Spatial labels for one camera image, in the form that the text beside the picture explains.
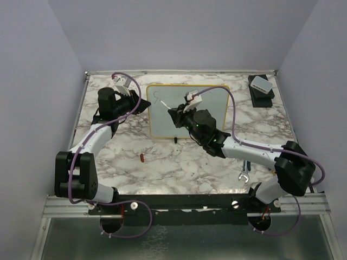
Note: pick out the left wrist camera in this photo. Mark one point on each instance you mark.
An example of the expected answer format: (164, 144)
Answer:
(122, 84)

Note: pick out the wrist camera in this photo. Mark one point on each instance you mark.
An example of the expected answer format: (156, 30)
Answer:
(193, 99)
(122, 84)

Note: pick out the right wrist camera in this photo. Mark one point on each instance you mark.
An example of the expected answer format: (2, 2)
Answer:
(193, 99)

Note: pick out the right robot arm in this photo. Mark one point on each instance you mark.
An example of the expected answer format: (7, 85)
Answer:
(293, 168)

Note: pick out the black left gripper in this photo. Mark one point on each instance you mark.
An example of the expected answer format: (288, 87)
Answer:
(134, 99)

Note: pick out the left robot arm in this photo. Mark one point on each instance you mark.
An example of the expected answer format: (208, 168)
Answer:
(75, 170)

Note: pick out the silver open-end wrench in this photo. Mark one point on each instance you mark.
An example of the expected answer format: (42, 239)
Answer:
(244, 175)

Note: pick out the upper black box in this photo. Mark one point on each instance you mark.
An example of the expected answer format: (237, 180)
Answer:
(259, 94)

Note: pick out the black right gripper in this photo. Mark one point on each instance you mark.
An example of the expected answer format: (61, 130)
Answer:
(178, 114)

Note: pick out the black box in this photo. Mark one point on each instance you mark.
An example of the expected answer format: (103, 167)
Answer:
(259, 94)
(261, 103)

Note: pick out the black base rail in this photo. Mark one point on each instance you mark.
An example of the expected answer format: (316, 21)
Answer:
(189, 209)

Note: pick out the lower black box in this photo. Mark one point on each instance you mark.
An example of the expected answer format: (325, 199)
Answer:
(261, 103)

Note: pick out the white network switch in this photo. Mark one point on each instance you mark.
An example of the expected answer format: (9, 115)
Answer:
(262, 84)

